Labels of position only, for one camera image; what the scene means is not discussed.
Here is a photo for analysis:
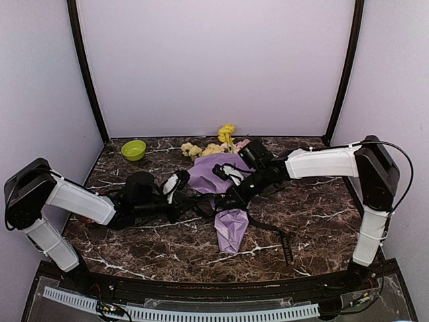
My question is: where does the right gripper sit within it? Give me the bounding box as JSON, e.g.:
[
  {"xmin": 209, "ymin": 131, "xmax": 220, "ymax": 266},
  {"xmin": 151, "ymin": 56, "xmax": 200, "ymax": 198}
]
[{"xmin": 221, "ymin": 166, "xmax": 270, "ymax": 209}]

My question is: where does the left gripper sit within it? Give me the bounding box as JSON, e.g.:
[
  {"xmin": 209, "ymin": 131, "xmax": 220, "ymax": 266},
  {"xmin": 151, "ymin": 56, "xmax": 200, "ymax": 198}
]
[{"xmin": 134, "ymin": 195, "xmax": 198, "ymax": 225}]

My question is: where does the black printed ribbon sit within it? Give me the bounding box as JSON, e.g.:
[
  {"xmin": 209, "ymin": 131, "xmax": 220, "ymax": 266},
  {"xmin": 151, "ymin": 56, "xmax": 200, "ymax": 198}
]
[{"xmin": 167, "ymin": 193, "xmax": 295, "ymax": 265}]

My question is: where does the pink wrapping paper sheet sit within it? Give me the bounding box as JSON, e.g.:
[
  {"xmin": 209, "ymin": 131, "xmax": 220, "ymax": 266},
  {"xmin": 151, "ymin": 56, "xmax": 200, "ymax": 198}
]
[{"xmin": 188, "ymin": 153, "xmax": 252, "ymax": 254}]

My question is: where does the yellow rose stem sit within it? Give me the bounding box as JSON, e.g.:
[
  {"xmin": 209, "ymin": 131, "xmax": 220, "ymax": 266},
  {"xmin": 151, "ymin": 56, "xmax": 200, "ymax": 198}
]
[{"xmin": 218, "ymin": 123, "xmax": 236, "ymax": 152}]

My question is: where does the yellow daisy bunch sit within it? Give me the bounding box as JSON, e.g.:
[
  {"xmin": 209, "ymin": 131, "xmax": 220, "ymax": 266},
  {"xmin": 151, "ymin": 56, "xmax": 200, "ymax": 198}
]
[{"xmin": 181, "ymin": 142, "xmax": 222, "ymax": 160}]

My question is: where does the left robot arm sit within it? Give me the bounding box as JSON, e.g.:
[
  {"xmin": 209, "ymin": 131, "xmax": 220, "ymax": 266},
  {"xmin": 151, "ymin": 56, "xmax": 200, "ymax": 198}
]
[{"xmin": 4, "ymin": 158, "xmax": 190, "ymax": 292}]

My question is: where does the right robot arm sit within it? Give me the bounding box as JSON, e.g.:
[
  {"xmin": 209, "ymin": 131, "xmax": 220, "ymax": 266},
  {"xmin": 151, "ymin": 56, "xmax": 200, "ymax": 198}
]
[{"xmin": 212, "ymin": 135, "xmax": 407, "ymax": 291}]

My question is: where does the red floral dish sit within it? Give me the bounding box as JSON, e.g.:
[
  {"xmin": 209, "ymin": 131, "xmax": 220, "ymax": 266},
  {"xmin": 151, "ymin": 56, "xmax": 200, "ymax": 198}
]
[{"xmin": 78, "ymin": 216, "xmax": 95, "ymax": 224}]

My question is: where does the green plastic bowl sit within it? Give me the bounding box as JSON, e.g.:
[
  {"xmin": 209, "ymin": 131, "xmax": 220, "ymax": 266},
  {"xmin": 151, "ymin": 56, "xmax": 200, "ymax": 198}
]
[{"xmin": 121, "ymin": 140, "xmax": 147, "ymax": 162}]

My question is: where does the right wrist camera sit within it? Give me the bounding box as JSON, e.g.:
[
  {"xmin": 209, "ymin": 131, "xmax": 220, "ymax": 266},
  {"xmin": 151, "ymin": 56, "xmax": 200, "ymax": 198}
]
[{"xmin": 238, "ymin": 140, "xmax": 274, "ymax": 170}]

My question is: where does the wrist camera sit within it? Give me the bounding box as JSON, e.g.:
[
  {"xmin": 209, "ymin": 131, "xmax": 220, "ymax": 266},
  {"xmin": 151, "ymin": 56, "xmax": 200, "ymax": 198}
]
[
  {"xmin": 238, "ymin": 140, "xmax": 274, "ymax": 170},
  {"xmin": 123, "ymin": 171, "xmax": 155, "ymax": 203}
]

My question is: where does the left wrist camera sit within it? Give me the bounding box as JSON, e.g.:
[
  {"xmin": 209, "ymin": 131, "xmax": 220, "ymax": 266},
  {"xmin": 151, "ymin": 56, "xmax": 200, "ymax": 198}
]
[{"xmin": 123, "ymin": 171, "xmax": 155, "ymax": 203}]

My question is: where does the black front rail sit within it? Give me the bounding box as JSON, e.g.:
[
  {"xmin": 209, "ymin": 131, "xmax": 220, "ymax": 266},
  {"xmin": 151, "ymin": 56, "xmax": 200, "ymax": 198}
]
[{"xmin": 36, "ymin": 260, "xmax": 400, "ymax": 305}]

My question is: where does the right black frame post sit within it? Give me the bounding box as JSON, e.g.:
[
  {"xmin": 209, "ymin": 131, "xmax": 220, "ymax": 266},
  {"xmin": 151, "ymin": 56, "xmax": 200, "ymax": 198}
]
[{"xmin": 321, "ymin": 0, "xmax": 365, "ymax": 146}]

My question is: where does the black frame post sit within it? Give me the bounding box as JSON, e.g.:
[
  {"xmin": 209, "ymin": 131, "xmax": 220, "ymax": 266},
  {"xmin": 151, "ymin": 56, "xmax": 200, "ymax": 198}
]
[
  {"xmin": 66, "ymin": 0, "xmax": 110, "ymax": 145},
  {"xmin": 321, "ymin": 0, "xmax": 365, "ymax": 146}
]

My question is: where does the white slotted cable duct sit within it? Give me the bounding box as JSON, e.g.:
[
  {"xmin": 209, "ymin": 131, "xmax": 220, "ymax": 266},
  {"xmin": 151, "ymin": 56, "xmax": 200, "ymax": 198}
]
[{"xmin": 42, "ymin": 286, "xmax": 320, "ymax": 321}]

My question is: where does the left black frame post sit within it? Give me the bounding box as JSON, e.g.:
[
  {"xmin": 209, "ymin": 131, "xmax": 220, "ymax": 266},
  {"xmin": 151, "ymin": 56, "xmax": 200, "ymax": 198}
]
[{"xmin": 66, "ymin": 0, "xmax": 110, "ymax": 145}]

